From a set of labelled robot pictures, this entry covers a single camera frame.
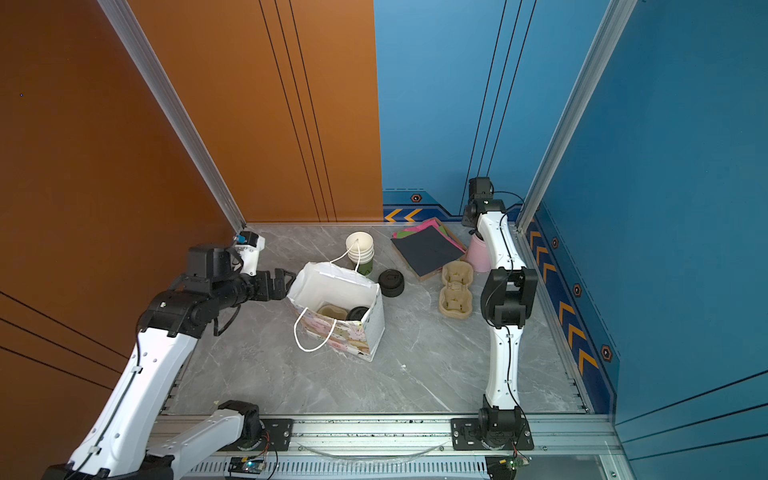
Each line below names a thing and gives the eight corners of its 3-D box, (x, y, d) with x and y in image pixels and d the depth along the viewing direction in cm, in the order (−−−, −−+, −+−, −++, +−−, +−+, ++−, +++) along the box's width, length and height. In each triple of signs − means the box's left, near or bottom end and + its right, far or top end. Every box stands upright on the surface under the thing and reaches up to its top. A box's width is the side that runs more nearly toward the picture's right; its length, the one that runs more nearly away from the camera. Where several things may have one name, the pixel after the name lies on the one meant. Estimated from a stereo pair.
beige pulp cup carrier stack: (437, 319, 95) (439, 311, 91) (442, 266, 109) (444, 257, 104) (468, 324, 94) (472, 316, 90) (469, 270, 107) (472, 261, 103)
